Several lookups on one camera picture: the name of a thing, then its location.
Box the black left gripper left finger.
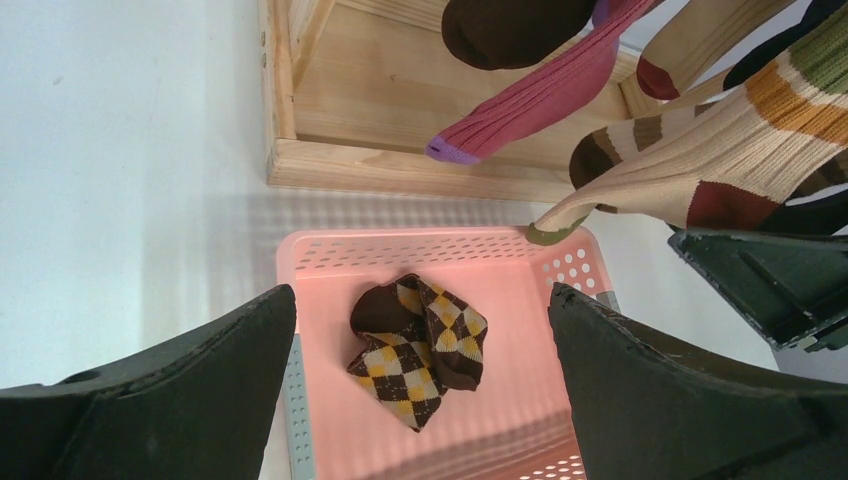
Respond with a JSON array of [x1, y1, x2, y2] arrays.
[[1, 285, 296, 479]]

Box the beige striped sock red heel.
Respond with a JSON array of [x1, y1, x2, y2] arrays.
[[526, 9, 847, 245]]

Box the wooden hanger rack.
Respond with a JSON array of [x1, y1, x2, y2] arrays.
[[258, 1, 663, 203]]

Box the brown yellow argyle sock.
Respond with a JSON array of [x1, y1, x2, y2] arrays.
[[347, 274, 488, 432]]

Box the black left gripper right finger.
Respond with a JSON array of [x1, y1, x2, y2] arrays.
[[548, 283, 847, 479]]

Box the brown beige striped sock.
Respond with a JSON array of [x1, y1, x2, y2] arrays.
[[569, 69, 738, 189]]

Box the pink sock purple toe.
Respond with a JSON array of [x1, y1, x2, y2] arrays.
[[425, 0, 654, 165]]

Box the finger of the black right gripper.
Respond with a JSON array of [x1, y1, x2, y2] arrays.
[[668, 229, 847, 352]]

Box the pink perforated plastic basket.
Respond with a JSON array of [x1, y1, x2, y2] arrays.
[[276, 227, 615, 479]]

